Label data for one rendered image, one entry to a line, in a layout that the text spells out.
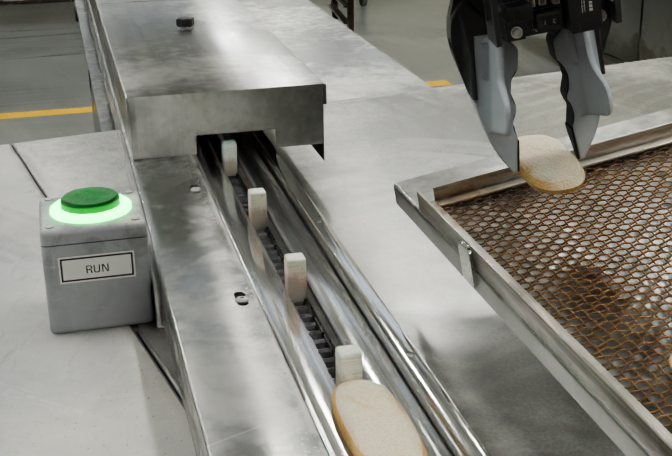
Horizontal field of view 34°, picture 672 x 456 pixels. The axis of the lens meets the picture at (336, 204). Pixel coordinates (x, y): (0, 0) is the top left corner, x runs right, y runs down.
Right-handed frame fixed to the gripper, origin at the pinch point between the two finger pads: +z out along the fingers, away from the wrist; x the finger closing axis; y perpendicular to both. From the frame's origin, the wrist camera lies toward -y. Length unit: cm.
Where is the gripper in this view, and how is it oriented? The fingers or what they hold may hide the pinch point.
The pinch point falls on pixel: (542, 140)
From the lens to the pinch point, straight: 71.0
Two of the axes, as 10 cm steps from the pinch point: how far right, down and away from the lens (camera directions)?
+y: 0.9, 3.7, -9.3
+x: 9.8, -2.0, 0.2
